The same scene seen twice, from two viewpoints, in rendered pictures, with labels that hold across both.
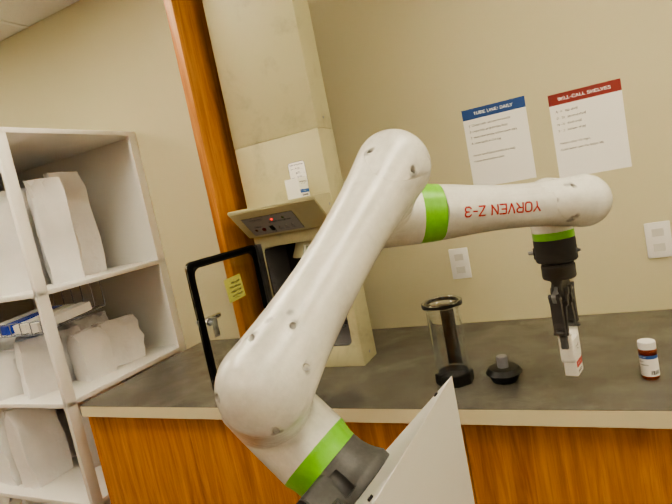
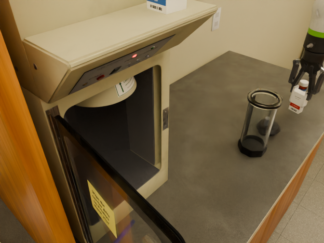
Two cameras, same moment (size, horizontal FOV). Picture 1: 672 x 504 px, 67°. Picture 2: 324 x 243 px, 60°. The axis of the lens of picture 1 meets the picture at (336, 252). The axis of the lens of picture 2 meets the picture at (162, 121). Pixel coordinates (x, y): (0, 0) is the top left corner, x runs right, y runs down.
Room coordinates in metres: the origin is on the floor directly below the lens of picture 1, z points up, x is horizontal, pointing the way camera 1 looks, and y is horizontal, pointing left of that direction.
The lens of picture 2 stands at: (1.45, 0.58, 1.65)
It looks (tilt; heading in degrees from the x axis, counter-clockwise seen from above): 38 degrees down; 286
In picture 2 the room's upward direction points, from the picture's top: straight up
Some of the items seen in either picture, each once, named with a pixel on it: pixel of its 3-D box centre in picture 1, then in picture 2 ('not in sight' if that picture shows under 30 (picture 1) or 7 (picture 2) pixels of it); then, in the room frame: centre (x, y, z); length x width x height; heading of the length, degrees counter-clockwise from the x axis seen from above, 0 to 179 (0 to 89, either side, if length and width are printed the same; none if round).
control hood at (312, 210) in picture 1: (281, 217); (135, 48); (1.61, 0.15, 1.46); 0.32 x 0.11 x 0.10; 64
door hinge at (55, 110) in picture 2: (268, 300); (75, 186); (1.72, 0.26, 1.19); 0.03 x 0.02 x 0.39; 64
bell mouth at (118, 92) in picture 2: (316, 244); (97, 75); (1.75, 0.06, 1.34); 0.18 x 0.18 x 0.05
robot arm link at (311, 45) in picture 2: (553, 250); (317, 42); (1.17, -0.50, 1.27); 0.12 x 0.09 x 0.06; 50
